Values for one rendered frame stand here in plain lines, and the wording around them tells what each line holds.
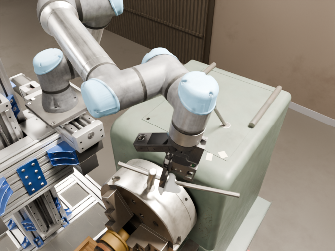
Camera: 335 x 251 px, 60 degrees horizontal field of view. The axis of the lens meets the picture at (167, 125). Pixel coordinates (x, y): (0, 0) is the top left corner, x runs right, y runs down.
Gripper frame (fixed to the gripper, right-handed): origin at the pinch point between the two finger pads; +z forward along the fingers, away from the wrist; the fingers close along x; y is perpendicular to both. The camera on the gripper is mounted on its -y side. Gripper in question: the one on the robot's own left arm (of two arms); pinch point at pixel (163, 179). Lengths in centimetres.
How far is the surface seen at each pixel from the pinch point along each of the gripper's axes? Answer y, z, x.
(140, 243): -0.8, 18.6, -11.6
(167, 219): 4.5, 9.7, -6.1
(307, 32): 73, 49, 228
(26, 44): -268, 197, 266
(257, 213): 50, 70, 44
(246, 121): 20.3, 2.5, 35.8
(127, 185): -9.5, 7.4, -1.3
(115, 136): -22.0, 13.0, 18.6
